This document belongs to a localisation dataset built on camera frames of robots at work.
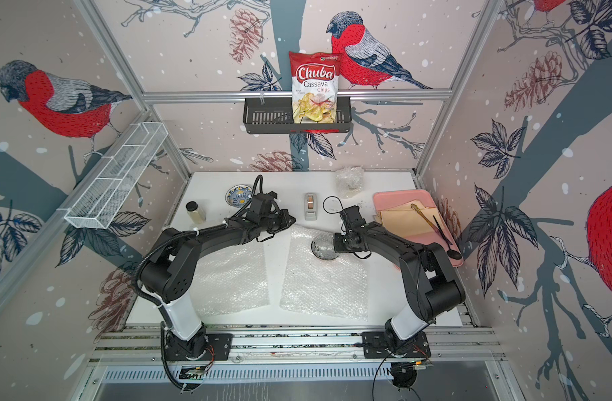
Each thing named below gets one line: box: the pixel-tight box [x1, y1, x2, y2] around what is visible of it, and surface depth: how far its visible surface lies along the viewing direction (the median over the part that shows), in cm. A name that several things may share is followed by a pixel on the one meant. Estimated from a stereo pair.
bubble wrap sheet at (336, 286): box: [280, 225, 369, 322], surface depth 87 cm
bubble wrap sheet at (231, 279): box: [190, 242, 271, 317], surface depth 88 cm
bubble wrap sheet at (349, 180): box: [335, 165, 365, 199], surface depth 112 cm
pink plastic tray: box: [373, 189, 465, 268], surface depth 106 cm
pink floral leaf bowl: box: [311, 235, 340, 260], surface depth 94 cm
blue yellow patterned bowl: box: [224, 183, 254, 209], surface depth 113 cm
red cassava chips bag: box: [288, 50, 342, 124], surface depth 87 cm
